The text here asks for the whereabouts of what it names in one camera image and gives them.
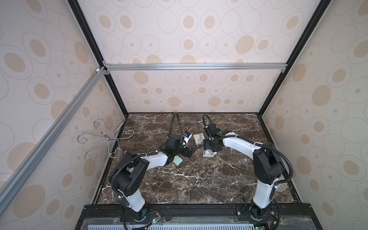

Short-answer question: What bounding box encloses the white lift-off box base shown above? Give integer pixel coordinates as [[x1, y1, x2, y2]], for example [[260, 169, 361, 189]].
[[203, 149, 217, 158]]

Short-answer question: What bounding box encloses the mint green box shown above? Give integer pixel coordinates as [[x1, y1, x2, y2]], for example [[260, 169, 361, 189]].
[[172, 156, 184, 166]]

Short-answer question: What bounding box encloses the white gift box grey bow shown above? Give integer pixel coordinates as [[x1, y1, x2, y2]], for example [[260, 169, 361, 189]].
[[193, 133, 205, 146]]

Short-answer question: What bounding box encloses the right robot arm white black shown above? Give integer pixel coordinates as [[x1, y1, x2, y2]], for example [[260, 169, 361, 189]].
[[203, 123, 293, 220]]

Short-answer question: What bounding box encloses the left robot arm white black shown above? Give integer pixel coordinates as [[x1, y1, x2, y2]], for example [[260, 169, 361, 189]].
[[110, 132, 195, 213]]

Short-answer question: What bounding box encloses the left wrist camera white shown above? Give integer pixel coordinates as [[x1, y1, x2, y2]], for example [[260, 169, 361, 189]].
[[183, 131, 192, 145]]

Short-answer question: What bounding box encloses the black corrugated cable left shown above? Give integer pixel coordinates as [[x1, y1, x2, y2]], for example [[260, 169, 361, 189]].
[[160, 112, 186, 147]]

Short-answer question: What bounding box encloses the silver wire jewelry stand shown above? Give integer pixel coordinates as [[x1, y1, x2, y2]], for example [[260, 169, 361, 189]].
[[77, 117, 135, 162]]

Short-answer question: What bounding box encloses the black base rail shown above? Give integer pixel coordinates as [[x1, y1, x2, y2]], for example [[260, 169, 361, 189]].
[[76, 203, 322, 230]]

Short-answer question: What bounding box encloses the horizontal aluminium rail back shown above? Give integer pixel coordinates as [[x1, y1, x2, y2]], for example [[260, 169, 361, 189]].
[[106, 62, 288, 71]]

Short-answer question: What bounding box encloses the diagonal aluminium rail left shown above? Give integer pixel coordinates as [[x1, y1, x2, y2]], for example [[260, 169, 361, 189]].
[[1, 66, 106, 215]]

